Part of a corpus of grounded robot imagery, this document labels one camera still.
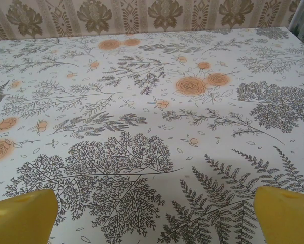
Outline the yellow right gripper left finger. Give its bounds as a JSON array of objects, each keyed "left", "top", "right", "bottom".
[{"left": 0, "top": 189, "right": 58, "bottom": 244}]

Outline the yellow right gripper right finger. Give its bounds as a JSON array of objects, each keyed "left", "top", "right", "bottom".
[{"left": 253, "top": 186, "right": 304, "bottom": 244}]

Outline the floral patterned tablecloth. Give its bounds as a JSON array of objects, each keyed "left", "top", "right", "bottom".
[{"left": 0, "top": 26, "right": 304, "bottom": 244}]

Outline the aluminium frame post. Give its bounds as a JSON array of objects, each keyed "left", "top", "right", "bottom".
[{"left": 288, "top": 0, "right": 304, "bottom": 51}]

